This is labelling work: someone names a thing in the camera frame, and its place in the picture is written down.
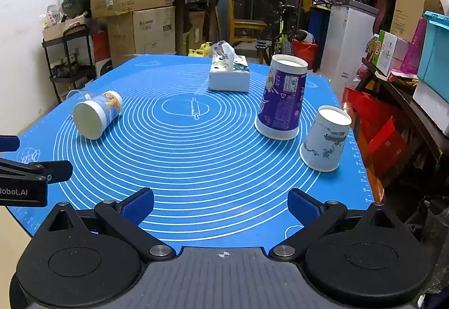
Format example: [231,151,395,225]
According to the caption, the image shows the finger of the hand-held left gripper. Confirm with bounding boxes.
[0,159,74,185]
[0,135,20,153]

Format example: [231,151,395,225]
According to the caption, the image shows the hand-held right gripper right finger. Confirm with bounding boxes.
[269,188,420,263]

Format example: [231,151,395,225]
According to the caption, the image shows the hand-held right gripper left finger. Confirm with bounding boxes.
[33,188,176,263]

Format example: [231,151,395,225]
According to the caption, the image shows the white cup with orange print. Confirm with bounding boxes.
[73,91,123,140]

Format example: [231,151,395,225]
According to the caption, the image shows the white paper cup blue print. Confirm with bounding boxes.
[300,105,352,172]

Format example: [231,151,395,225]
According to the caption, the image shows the clear plastic cup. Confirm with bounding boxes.
[67,89,97,103]

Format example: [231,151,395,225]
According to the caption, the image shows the purple printed paper cup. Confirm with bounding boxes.
[254,54,308,140]

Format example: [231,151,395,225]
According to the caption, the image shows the blue silicone baking mat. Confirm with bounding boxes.
[7,54,376,250]

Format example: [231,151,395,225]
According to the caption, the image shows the black metal shelf rack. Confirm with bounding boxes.
[42,23,97,103]

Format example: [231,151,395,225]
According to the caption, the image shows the red shopping bags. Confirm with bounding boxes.
[342,86,408,177]

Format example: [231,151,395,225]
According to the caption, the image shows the white tissue box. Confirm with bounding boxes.
[208,43,251,92]

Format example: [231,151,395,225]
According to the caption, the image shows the dark wooden shelf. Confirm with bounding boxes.
[356,57,449,164]

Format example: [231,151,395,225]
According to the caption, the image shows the red bucket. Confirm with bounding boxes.
[293,37,318,70]

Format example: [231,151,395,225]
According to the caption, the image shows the black cap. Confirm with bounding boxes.
[63,0,92,19]

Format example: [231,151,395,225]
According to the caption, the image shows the large brown cardboard box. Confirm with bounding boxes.
[107,7,176,68]

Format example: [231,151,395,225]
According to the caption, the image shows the yellow plastic jugs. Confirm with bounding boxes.
[188,43,213,58]

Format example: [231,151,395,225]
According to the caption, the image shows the white chest freezer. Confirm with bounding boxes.
[319,0,380,89]

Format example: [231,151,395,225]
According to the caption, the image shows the green and white box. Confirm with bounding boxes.
[372,30,399,77]

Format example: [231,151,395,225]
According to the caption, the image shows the wooden chair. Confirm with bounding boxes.
[226,0,268,47]

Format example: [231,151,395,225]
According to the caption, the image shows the pink bag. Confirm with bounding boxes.
[400,18,427,75]

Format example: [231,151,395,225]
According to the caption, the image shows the black bicycle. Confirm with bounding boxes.
[242,0,306,62]

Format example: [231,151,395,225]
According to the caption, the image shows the dark wooden side table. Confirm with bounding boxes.
[173,0,220,56]

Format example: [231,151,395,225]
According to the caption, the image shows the teal plastic crate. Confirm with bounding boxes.
[417,11,449,92]

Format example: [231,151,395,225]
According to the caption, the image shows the tall brown cardboard box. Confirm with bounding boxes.
[390,0,443,44]

